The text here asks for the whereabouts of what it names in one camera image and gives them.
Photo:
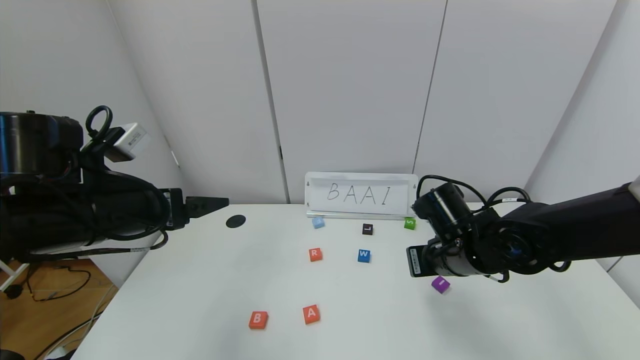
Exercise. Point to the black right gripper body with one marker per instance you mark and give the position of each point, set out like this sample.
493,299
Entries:
415,261

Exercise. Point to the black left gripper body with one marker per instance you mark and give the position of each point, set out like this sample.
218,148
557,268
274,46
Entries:
176,208

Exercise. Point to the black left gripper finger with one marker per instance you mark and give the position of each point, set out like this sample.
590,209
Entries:
206,201
197,211

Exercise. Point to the purple block letter I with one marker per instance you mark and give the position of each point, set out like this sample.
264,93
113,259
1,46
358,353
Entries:
441,286

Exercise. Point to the orange block letter A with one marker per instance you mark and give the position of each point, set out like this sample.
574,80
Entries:
311,314

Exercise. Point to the orange block letter B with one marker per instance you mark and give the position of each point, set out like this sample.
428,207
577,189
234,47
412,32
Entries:
258,320

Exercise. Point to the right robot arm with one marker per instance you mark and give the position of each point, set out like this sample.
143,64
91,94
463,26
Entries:
575,225

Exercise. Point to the white BAAI sign board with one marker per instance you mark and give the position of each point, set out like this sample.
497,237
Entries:
360,195

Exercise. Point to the black table grommet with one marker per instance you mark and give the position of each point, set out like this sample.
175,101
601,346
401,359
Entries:
235,221

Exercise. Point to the green block letter S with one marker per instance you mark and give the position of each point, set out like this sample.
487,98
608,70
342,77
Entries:
409,224

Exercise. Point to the blue block letter W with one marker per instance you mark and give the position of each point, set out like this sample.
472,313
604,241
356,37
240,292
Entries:
364,255

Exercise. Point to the black block letter L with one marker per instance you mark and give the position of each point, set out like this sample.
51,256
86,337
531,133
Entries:
367,229

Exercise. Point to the orange block letter R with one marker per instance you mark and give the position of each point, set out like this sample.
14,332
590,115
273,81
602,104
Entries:
315,254

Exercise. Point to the light blue letter block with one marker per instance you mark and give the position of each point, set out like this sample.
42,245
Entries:
318,222

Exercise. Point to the white power strip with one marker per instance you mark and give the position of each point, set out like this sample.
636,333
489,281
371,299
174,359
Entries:
56,354

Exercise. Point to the white wall panel bracket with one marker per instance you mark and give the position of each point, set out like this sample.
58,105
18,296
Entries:
175,160

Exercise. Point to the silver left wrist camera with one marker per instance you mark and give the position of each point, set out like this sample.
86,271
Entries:
131,141

